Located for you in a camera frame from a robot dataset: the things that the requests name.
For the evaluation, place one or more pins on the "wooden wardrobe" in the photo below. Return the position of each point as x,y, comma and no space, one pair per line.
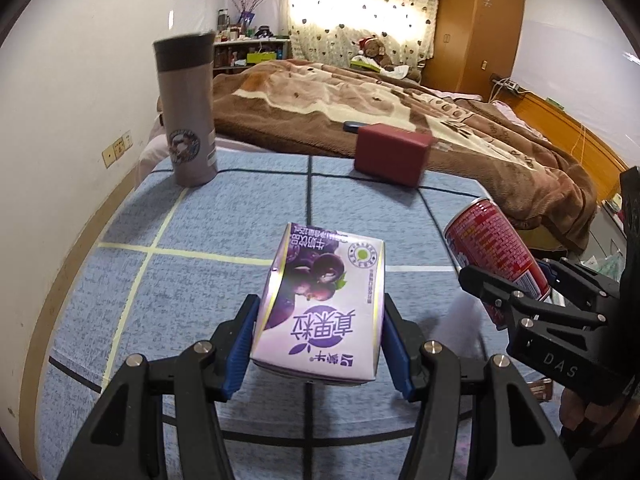
475,25

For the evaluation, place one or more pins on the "green box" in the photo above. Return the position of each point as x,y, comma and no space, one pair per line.
365,62

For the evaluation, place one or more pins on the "wooden headboard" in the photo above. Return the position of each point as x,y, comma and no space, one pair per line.
565,130

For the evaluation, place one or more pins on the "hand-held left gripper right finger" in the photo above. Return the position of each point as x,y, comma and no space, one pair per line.
397,356

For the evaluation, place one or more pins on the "red drink can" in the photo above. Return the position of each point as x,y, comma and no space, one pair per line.
490,245

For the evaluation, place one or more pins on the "translucent bin liner bag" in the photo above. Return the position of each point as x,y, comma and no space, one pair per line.
607,264

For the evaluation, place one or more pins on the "blue checked tablecloth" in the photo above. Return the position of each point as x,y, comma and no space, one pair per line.
200,240

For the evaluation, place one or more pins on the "beige wall socket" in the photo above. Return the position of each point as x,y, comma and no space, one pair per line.
117,149

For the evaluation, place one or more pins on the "dark red box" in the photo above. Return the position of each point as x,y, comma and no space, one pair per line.
390,155

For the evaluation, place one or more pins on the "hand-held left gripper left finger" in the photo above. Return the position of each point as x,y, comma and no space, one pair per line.
240,356

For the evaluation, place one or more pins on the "brown printed blanket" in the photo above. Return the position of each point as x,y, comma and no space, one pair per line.
325,100

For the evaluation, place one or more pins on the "cluttered shelf unit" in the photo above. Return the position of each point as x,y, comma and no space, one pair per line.
250,52

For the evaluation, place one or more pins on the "teddy bear with red hat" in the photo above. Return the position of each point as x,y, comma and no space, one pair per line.
375,52

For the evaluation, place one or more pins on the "dark phone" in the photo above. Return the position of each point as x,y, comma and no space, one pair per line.
354,126

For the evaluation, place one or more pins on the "person's right hand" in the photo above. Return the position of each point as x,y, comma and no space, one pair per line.
575,412

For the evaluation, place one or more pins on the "white power strip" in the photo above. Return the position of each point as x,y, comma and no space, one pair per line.
507,84

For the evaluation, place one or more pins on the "heart-patterned curtain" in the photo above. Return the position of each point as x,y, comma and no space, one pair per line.
360,5

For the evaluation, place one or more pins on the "purple blueberry milk carton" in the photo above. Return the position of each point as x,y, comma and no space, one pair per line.
320,320

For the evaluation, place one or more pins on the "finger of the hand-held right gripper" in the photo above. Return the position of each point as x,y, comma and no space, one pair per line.
500,295
580,285

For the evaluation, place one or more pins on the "grey thermos flask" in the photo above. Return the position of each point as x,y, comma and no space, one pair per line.
187,120

